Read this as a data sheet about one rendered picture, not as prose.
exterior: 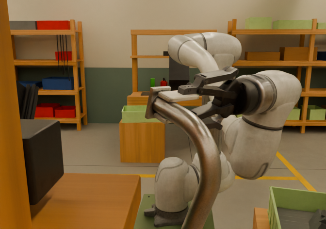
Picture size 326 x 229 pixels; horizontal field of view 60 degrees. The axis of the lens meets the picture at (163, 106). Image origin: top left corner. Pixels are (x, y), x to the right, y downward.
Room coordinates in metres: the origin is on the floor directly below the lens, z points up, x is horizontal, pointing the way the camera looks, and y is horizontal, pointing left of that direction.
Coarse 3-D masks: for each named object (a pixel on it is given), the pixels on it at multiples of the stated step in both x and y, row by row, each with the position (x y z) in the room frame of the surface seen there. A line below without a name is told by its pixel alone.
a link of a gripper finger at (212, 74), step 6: (228, 66) 0.55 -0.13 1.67; (204, 72) 0.51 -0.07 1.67; (210, 72) 0.51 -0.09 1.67; (216, 72) 0.52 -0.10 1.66; (222, 72) 0.52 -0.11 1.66; (228, 72) 0.53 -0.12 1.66; (234, 72) 0.53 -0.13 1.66; (198, 78) 0.49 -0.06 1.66; (204, 78) 0.48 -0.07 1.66; (210, 78) 0.49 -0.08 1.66; (216, 78) 0.50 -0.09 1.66; (222, 78) 0.51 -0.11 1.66; (228, 78) 0.52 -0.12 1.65; (204, 84) 0.48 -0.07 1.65
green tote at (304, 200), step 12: (276, 192) 1.40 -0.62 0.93; (288, 192) 1.39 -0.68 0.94; (300, 192) 1.37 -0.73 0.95; (312, 192) 1.36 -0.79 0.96; (276, 204) 1.40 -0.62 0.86; (288, 204) 1.39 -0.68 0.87; (300, 204) 1.37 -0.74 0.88; (312, 204) 1.36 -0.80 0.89; (324, 204) 1.34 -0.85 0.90; (276, 216) 1.14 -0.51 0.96; (276, 228) 1.13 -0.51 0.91
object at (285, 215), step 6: (282, 210) 1.37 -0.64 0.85; (288, 210) 1.37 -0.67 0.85; (294, 210) 1.37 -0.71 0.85; (282, 216) 1.31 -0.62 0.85; (288, 216) 1.31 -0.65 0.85; (294, 216) 1.31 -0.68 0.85; (300, 216) 1.31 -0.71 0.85; (306, 216) 1.31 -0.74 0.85; (282, 222) 1.26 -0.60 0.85; (288, 222) 1.26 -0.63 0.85; (294, 222) 1.26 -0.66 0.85; (300, 222) 1.26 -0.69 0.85; (306, 222) 1.26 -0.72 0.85; (282, 228) 1.21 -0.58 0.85; (288, 228) 1.21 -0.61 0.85; (294, 228) 1.21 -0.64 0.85; (300, 228) 1.21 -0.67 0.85; (306, 228) 1.21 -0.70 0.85
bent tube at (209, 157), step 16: (160, 112) 0.44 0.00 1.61; (176, 112) 0.42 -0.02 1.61; (192, 112) 0.41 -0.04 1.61; (192, 128) 0.39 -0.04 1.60; (208, 144) 0.37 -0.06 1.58; (208, 160) 0.36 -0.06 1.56; (208, 176) 0.36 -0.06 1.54; (208, 192) 0.36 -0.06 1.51; (192, 208) 0.38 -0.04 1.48; (208, 208) 0.37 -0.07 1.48; (192, 224) 0.37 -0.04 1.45
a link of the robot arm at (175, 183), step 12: (168, 168) 1.16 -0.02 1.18; (180, 168) 1.16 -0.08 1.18; (192, 168) 1.22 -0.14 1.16; (156, 180) 1.18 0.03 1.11; (168, 180) 1.14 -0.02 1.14; (180, 180) 1.14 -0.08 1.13; (192, 180) 1.17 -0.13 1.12; (156, 192) 1.17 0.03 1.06; (168, 192) 1.13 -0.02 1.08; (180, 192) 1.14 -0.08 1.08; (192, 192) 1.16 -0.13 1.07; (156, 204) 1.18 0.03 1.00; (168, 204) 1.13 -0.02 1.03; (180, 204) 1.14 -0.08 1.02
